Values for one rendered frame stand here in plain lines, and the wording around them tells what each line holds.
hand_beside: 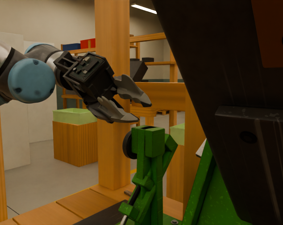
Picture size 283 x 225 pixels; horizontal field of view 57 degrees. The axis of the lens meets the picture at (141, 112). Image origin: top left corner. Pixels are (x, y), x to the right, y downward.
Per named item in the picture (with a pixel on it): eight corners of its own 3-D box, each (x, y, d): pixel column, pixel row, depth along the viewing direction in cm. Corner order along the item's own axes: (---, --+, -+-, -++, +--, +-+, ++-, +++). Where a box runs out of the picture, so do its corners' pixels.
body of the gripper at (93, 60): (79, 87, 44) (44, 68, 51) (101, 116, 50) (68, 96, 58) (109, 57, 46) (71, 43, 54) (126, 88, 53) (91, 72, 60)
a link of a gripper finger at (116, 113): (114, 115, 40) (85, 91, 46) (128, 135, 44) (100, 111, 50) (129, 102, 40) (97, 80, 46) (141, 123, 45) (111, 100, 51)
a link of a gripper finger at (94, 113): (103, 122, 46) (79, 101, 51) (107, 127, 47) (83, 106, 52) (122, 105, 47) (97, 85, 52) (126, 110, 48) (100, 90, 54)
